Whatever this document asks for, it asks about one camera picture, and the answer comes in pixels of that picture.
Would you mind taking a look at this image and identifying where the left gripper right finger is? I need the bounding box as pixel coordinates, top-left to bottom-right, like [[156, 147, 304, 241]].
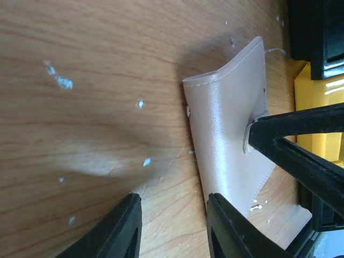
[[206, 193, 292, 257]]

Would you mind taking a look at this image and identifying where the yellow middle card bin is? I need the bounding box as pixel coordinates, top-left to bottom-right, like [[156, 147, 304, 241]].
[[294, 62, 343, 168]]

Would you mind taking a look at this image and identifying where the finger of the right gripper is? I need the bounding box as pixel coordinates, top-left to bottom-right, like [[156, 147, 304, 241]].
[[247, 103, 344, 213]]

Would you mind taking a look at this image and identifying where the black left card bin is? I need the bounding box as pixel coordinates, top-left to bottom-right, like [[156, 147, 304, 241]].
[[288, 0, 343, 80]]

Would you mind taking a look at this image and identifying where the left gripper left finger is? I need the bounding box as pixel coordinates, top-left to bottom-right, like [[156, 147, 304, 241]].
[[57, 193, 142, 257]]

